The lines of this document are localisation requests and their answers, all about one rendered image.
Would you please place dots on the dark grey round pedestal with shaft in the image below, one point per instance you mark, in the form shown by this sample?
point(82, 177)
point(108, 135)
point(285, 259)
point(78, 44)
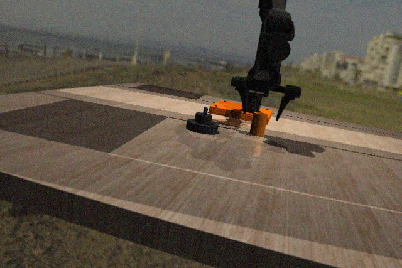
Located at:
point(202, 123)

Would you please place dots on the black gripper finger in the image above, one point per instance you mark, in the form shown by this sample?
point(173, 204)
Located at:
point(284, 102)
point(244, 93)

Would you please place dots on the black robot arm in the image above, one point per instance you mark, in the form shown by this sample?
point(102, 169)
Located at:
point(277, 28)

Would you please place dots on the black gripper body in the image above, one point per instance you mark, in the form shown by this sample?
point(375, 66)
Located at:
point(290, 91)

